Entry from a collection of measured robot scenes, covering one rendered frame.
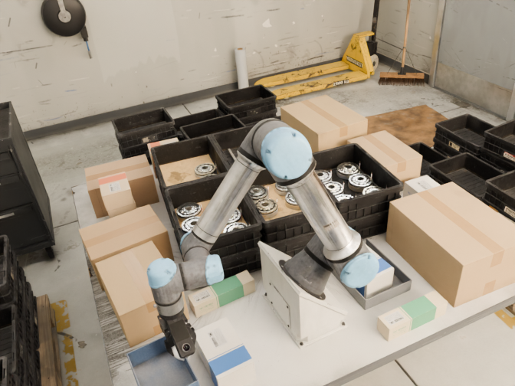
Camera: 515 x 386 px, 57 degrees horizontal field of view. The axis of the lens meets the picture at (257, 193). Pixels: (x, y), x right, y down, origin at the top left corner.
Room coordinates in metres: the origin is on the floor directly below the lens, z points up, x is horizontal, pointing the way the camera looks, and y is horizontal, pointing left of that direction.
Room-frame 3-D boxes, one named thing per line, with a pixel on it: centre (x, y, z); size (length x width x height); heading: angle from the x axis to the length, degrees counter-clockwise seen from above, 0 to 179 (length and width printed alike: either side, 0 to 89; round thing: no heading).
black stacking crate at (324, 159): (1.67, -0.39, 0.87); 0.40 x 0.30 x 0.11; 16
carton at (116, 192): (1.74, 0.62, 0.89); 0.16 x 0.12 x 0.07; 19
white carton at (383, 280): (1.27, -0.36, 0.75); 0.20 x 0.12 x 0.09; 25
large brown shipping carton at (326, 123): (2.31, -0.39, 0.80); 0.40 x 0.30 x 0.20; 23
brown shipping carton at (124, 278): (1.22, 0.45, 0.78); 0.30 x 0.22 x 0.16; 28
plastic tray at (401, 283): (1.27, -0.38, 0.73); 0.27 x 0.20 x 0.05; 22
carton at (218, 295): (1.22, 0.16, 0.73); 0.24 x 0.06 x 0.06; 116
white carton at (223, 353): (0.94, 0.15, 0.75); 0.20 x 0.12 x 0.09; 25
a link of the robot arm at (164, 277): (0.90, 0.26, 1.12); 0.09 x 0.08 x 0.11; 103
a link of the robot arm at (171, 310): (0.90, 0.27, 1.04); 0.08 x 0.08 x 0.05
